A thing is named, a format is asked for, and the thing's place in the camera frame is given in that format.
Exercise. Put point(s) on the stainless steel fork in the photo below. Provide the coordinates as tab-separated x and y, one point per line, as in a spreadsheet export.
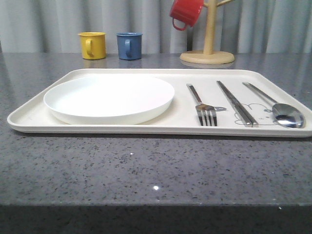
206	113

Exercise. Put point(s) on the white round plate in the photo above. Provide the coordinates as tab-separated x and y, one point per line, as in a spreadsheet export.
111	99

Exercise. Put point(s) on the stainless steel spoon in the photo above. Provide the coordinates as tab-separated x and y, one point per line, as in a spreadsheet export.
284	114

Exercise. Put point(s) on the blue enamel mug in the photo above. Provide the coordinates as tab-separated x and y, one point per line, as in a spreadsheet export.
129	45

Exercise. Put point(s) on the wooden mug tree stand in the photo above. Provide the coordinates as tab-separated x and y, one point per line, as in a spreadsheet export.
209	55

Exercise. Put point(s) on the yellow enamel mug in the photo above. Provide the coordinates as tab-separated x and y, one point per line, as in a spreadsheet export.
93	45

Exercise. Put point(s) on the red enamel mug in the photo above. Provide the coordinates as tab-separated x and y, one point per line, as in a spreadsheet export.
186	11

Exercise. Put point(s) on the cream rabbit print tray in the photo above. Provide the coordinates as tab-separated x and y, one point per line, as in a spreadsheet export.
181	116

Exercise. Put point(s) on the grey curtain backdrop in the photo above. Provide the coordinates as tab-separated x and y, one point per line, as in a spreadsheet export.
242	26

